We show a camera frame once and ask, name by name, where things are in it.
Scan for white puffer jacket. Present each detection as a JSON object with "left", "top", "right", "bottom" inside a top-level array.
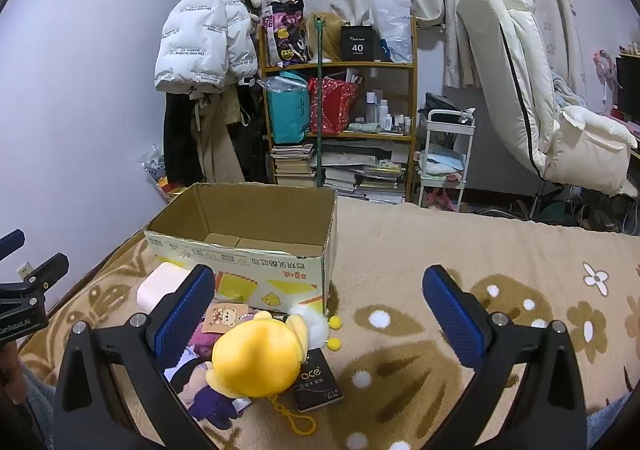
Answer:
[{"left": 154, "top": 0, "right": 260, "bottom": 94}]

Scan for row of small bottles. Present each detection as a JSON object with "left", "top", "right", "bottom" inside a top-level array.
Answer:
[{"left": 364, "top": 89, "right": 414, "bottom": 135}]

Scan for white tissue pack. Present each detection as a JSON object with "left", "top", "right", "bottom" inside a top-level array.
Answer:
[{"left": 136, "top": 263, "right": 193, "bottom": 314}]

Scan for black monitor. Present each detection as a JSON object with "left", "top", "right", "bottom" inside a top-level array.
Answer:
[{"left": 614, "top": 53, "right": 640, "bottom": 124}]

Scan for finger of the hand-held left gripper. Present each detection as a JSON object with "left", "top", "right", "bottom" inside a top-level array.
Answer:
[
  {"left": 19, "top": 253, "right": 70, "bottom": 295},
  {"left": 0, "top": 229, "right": 26, "bottom": 262}
]

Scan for yellow plush keychain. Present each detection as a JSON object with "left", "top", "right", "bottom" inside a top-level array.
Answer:
[{"left": 211, "top": 314, "right": 317, "bottom": 437}]

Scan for teal paper bag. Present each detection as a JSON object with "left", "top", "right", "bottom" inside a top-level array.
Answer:
[{"left": 265, "top": 71, "right": 311, "bottom": 145}]

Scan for plastic bag of plush toys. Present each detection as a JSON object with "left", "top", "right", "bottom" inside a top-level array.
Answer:
[{"left": 142, "top": 145, "right": 186, "bottom": 204}]

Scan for person's leg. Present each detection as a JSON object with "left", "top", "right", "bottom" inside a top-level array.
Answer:
[{"left": 586, "top": 392, "right": 632, "bottom": 446}]

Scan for black hanging coat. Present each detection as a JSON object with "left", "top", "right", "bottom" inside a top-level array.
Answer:
[{"left": 162, "top": 90, "right": 201, "bottom": 182}]

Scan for wooden shelf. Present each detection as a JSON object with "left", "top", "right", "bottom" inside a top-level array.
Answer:
[{"left": 257, "top": 18, "right": 419, "bottom": 204}]

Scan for black hanging clothes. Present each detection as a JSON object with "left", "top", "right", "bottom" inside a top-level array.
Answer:
[{"left": 227, "top": 75, "right": 274, "bottom": 184}]

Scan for tangle of cables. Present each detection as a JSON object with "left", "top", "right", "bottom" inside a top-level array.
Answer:
[{"left": 520, "top": 194, "right": 627, "bottom": 234}]

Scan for green pole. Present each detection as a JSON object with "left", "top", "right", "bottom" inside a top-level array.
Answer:
[{"left": 310, "top": 15, "right": 326, "bottom": 189}]

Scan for pink desk fan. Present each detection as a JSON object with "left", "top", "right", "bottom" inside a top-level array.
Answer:
[{"left": 592, "top": 49, "right": 621, "bottom": 104}]

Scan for black bag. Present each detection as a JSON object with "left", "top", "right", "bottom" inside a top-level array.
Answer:
[{"left": 425, "top": 93, "right": 476, "bottom": 127}]

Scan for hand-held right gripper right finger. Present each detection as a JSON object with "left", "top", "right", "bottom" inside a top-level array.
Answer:
[{"left": 422, "top": 265, "right": 589, "bottom": 450}]

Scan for pink plush toy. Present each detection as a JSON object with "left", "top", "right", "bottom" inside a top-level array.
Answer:
[{"left": 189, "top": 317, "right": 222, "bottom": 361}]

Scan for cartoon print bag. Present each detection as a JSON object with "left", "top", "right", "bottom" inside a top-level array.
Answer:
[{"left": 262, "top": 0, "right": 306, "bottom": 69}]

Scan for white trolley cart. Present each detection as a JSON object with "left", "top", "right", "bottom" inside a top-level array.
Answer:
[{"left": 417, "top": 108, "right": 476, "bottom": 211}]

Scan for folded white mattress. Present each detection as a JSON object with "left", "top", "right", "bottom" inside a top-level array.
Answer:
[{"left": 456, "top": 0, "right": 639, "bottom": 199}]

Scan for beige hanging garment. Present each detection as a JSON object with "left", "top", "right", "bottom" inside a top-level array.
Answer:
[{"left": 190, "top": 89, "right": 247, "bottom": 184}]

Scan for stack of old books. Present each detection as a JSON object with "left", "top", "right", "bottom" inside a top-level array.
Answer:
[{"left": 270, "top": 144, "right": 317, "bottom": 189}]

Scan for pile of books and papers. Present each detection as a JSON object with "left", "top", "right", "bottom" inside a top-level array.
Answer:
[{"left": 320, "top": 140, "right": 409, "bottom": 204}]

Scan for white-haired doll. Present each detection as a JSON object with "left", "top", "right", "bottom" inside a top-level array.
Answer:
[{"left": 164, "top": 345, "right": 253, "bottom": 431}]

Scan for small black ace box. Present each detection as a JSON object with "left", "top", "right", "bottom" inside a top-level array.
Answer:
[{"left": 291, "top": 349, "right": 346, "bottom": 414}]

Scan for red gift bag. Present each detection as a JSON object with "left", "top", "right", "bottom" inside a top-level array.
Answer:
[{"left": 307, "top": 76, "right": 359, "bottom": 135}]

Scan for white plastic bag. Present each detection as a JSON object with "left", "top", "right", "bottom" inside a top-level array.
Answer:
[{"left": 371, "top": 0, "right": 414, "bottom": 64}]

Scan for brown flower print blanket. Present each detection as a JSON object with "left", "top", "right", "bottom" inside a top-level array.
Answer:
[{"left": 15, "top": 197, "right": 640, "bottom": 450}]

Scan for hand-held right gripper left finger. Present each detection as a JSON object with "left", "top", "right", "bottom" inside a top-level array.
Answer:
[{"left": 52, "top": 264, "right": 216, "bottom": 450}]

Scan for blonde wig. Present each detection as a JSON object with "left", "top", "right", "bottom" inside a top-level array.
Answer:
[{"left": 300, "top": 13, "right": 347, "bottom": 62}]

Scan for printed cardboard box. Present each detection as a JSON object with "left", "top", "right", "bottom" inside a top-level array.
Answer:
[{"left": 144, "top": 183, "right": 339, "bottom": 317}]

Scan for bear print card tag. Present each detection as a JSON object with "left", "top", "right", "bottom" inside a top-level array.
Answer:
[{"left": 202, "top": 303, "right": 251, "bottom": 335}]

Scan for person's left forearm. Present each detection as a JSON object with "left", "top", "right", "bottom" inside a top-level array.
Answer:
[{"left": 0, "top": 344, "right": 57, "bottom": 450}]

